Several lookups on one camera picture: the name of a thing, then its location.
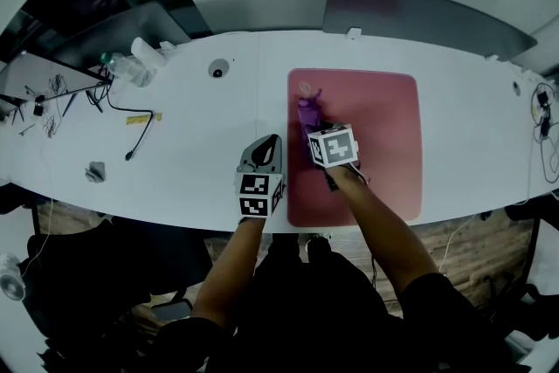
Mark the black monitor stand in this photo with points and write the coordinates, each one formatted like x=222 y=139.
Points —
x=83 y=98

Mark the black pen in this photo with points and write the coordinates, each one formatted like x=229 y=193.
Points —
x=26 y=129

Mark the grey desk divider panel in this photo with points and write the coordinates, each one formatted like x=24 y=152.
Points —
x=537 y=48
x=131 y=30
x=428 y=13

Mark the yellow label strip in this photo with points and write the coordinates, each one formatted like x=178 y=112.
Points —
x=140 y=119

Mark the crumpled grey tissue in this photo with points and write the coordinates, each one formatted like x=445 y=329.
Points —
x=96 y=171

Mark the clear bottle green cap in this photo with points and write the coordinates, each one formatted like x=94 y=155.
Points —
x=129 y=69

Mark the white paper roll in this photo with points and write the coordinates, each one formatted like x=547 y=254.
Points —
x=147 y=51

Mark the purple cloth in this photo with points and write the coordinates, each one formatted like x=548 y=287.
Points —
x=310 y=111

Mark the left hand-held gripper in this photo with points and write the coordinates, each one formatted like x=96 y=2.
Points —
x=253 y=188

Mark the small black tripod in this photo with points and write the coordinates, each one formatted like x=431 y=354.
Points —
x=11 y=107

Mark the black power adapter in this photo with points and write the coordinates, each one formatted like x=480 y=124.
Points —
x=546 y=127
x=38 y=107
x=543 y=98

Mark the white desk fan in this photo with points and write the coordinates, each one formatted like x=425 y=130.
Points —
x=11 y=279

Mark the person's black shirt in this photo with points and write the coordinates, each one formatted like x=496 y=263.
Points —
x=327 y=319

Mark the white divider bracket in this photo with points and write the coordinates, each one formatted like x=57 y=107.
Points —
x=167 y=45
x=353 y=33
x=491 y=57

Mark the black monitor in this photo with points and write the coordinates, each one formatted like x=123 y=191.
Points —
x=43 y=74

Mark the person's right forearm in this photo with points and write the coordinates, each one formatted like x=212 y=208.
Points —
x=384 y=231

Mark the person's left forearm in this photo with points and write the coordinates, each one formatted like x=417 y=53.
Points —
x=231 y=271

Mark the pink rectangular mat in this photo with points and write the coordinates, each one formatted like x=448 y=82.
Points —
x=384 y=122

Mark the person's black trousers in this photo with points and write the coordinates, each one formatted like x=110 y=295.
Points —
x=284 y=249

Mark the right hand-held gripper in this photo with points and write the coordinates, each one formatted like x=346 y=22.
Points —
x=334 y=146

